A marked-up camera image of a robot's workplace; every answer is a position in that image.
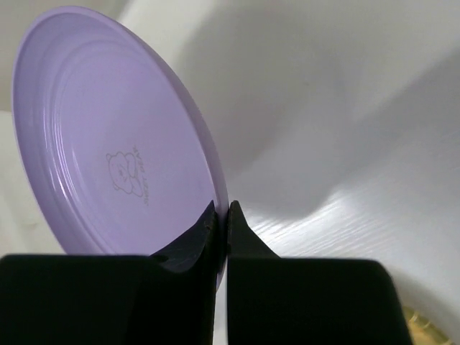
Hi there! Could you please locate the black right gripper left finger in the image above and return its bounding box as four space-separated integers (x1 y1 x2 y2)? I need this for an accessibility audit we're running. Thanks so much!
1 204 218 344

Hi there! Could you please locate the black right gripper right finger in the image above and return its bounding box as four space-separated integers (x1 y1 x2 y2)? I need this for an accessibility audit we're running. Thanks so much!
226 201 412 344

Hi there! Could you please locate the purple plastic plate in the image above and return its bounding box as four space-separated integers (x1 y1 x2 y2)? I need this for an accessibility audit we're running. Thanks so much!
10 4 231 288

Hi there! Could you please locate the round bamboo tray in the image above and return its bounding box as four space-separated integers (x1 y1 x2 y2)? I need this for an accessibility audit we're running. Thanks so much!
402 305 456 345

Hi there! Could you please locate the white plastic bin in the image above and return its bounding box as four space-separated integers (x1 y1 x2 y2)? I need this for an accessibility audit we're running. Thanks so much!
1 1 459 344

